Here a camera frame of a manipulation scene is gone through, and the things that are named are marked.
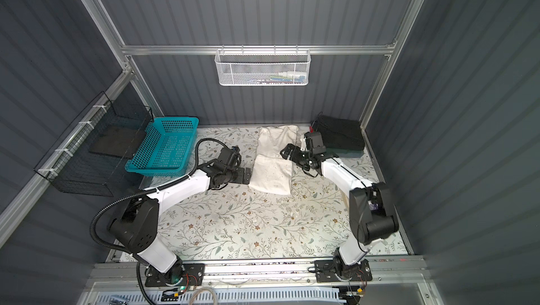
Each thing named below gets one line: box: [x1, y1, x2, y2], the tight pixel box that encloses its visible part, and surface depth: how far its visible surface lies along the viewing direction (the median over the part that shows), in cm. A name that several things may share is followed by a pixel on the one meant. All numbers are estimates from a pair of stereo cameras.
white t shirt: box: [248, 125, 299, 196], surface depth 104 cm
